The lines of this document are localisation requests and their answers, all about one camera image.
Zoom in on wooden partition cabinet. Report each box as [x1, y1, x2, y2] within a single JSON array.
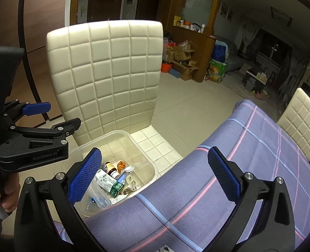
[[165, 26, 216, 82]]

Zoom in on colourful printed bag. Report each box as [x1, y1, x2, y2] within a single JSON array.
[[207, 59, 227, 84]]

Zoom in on grey sofa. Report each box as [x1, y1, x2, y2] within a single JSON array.
[[224, 41, 252, 72]]

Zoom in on dark medicine bottle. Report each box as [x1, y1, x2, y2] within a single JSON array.
[[104, 162, 121, 178]]

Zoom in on group of small bottles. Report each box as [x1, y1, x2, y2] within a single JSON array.
[[173, 16, 206, 33]]

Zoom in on green white milk carton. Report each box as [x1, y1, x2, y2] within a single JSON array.
[[93, 169, 125, 198]]

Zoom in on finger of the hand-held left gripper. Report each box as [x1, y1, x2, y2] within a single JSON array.
[[10, 118, 82, 154], [3, 98, 52, 123]]

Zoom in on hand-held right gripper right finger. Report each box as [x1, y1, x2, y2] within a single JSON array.
[[207, 147, 296, 252]]

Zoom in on ceiling lamp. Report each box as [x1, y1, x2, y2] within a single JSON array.
[[270, 7, 292, 27]]

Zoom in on open cardboard box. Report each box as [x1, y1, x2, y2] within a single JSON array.
[[167, 45, 195, 62], [172, 59, 199, 80]]

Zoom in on wall pictures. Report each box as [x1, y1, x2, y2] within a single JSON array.
[[219, 1, 233, 19]]

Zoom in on patterned curtain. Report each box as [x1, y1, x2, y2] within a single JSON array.
[[240, 16, 262, 53], [278, 55, 308, 95]]

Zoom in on clear plastic tray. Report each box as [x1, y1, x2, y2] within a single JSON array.
[[85, 180, 113, 212]]

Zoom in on coffee table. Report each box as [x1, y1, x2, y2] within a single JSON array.
[[243, 68, 268, 92]]

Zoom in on cream quilted chair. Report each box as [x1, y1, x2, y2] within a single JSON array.
[[47, 20, 184, 168], [277, 87, 310, 163]]

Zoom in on person's left hand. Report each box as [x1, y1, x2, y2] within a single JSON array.
[[0, 181, 21, 213]]

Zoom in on dark window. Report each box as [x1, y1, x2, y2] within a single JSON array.
[[257, 30, 292, 61]]

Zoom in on blue white packet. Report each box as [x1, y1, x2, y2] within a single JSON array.
[[115, 165, 135, 187]]

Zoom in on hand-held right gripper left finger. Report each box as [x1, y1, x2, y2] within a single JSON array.
[[14, 148, 105, 252]]

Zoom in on clear plastic bin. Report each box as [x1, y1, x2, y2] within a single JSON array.
[[66, 130, 156, 218]]

